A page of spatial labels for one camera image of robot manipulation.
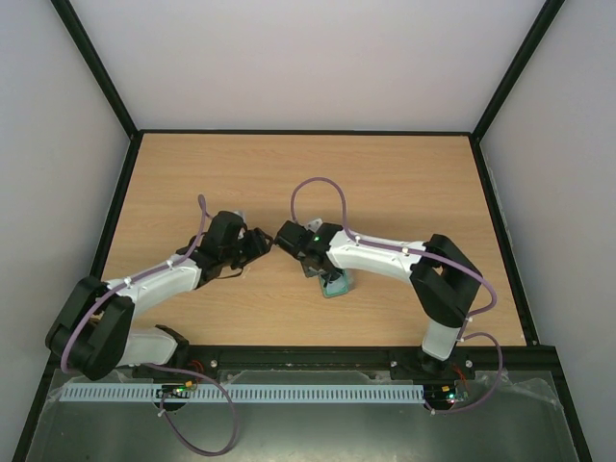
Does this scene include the dark aviator sunglasses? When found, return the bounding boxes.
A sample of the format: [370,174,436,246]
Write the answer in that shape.
[323,272,346,294]

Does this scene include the grey sunglasses case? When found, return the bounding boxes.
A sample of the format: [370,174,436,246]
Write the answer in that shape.
[302,264,354,298]

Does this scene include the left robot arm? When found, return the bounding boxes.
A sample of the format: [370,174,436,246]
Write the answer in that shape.
[45,211,273,380]

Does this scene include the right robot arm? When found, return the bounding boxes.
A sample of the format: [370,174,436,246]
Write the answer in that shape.
[274,219,482,377]

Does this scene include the grey metal front tray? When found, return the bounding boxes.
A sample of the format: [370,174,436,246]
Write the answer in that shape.
[26,372,578,461]

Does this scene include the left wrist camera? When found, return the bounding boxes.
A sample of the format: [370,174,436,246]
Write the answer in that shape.
[232,210,246,222]

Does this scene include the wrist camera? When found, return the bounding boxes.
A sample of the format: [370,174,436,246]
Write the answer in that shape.
[305,218,322,233]
[232,210,246,222]

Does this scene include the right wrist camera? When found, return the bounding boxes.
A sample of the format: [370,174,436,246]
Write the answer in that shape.
[305,218,322,233]

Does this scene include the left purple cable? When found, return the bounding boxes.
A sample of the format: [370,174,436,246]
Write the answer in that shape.
[61,193,241,456]

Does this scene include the light blue slotted cable duct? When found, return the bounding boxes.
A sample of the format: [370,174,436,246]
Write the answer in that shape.
[59,383,424,404]

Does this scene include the black enclosure frame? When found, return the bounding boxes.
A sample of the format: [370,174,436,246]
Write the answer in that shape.
[1,1,592,461]

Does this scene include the black front mounting rail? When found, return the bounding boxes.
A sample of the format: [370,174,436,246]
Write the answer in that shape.
[132,344,559,384]

